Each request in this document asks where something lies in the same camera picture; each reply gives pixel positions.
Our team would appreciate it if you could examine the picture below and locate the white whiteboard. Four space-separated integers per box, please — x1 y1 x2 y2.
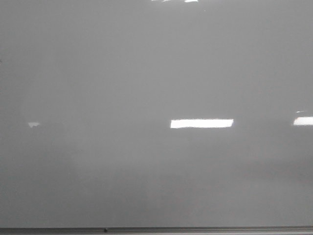
0 0 313 228

